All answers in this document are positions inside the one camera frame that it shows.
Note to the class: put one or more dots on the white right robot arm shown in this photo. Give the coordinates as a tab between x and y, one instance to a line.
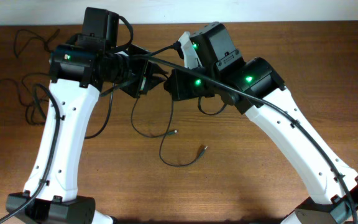
257	91

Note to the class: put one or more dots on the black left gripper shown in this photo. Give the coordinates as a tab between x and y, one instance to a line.
146	85

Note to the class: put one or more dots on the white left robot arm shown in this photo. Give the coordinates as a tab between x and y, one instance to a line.
79	76

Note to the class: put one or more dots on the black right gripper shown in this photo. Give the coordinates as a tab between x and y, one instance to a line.
180	92

